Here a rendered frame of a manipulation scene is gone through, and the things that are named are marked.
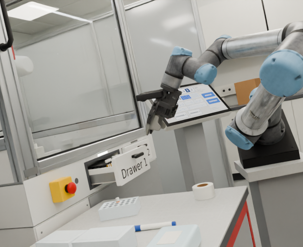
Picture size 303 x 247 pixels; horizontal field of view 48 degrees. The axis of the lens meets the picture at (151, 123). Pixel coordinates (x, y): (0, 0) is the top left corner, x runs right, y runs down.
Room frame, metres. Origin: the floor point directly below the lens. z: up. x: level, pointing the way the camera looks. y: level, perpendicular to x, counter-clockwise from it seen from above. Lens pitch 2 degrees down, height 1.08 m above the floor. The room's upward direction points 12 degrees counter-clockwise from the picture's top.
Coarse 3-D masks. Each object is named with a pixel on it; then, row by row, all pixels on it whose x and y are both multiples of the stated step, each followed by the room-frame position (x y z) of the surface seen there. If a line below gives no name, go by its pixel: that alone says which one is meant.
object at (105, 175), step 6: (102, 168) 1.35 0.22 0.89; (108, 168) 1.33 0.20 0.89; (90, 174) 1.37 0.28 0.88; (96, 174) 1.36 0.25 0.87; (102, 174) 1.34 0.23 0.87; (108, 174) 1.33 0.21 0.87; (114, 174) 1.32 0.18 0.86; (96, 180) 1.36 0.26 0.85; (102, 180) 1.35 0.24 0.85; (108, 180) 1.34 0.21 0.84; (114, 180) 1.33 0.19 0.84
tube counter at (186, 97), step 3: (195, 93) 2.32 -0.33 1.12; (180, 96) 2.26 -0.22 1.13; (183, 96) 2.27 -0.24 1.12; (186, 96) 2.28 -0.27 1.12; (189, 96) 2.28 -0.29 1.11; (192, 96) 2.29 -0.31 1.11; (195, 96) 2.30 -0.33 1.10; (198, 96) 2.31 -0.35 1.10; (180, 99) 2.24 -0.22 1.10; (183, 99) 2.24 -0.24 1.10; (186, 99) 2.25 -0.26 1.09
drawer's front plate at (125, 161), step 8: (128, 152) 1.40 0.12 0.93; (136, 152) 1.46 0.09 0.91; (144, 152) 1.54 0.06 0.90; (112, 160) 1.30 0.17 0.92; (120, 160) 1.33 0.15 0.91; (128, 160) 1.39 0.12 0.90; (136, 160) 1.45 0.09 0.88; (144, 160) 1.52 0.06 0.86; (120, 168) 1.32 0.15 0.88; (128, 168) 1.38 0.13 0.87; (144, 168) 1.51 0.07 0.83; (120, 176) 1.31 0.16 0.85; (128, 176) 1.36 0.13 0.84; (136, 176) 1.42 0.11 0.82; (120, 184) 1.30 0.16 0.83
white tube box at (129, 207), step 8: (120, 200) 1.17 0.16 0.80; (128, 200) 1.15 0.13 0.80; (136, 200) 1.12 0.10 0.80; (104, 208) 1.12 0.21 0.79; (112, 208) 1.09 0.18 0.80; (120, 208) 1.09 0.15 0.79; (128, 208) 1.09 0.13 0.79; (136, 208) 1.09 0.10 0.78; (104, 216) 1.10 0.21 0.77; (112, 216) 1.09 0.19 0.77; (120, 216) 1.09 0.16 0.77; (128, 216) 1.09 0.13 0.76
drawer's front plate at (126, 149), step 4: (144, 140) 1.85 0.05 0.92; (148, 140) 1.89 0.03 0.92; (132, 144) 1.73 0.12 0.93; (136, 144) 1.75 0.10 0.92; (140, 144) 1.80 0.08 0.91; (148, 144) 1.88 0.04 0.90; (124, 148) 1.64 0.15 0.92; (128, 148) 1.67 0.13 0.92; (132, 148) 1.70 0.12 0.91; (148, 148) 1.87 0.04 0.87; (124, 152) 1.64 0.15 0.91; (148, 156) 1.85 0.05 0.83
